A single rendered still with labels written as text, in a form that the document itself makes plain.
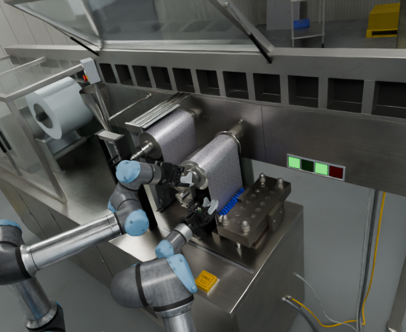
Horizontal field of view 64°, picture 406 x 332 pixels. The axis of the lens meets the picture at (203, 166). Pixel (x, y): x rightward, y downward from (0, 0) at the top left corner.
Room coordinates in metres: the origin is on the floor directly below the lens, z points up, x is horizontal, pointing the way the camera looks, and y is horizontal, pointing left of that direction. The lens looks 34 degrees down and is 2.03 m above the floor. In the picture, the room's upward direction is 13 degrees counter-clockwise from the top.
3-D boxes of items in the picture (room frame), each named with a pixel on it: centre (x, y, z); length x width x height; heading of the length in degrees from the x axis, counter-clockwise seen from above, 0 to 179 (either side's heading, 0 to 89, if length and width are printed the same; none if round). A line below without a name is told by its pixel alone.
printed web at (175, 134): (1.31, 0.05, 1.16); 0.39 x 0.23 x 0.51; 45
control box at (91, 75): (1.53, 0.42, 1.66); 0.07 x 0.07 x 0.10; 22
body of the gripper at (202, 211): (1.00, 0.08, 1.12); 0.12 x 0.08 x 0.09; 135
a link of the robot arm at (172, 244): (0.89, 0.19, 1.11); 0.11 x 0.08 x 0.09; 135
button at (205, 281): (0.85, 0.09, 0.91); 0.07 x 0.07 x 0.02; 45
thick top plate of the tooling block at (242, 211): (1.11, -0.20, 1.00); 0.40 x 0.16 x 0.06; 135
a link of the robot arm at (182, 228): (0.95, 0.14, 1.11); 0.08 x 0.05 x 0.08; 45
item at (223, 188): (1.17, -0.09, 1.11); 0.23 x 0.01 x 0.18; 135
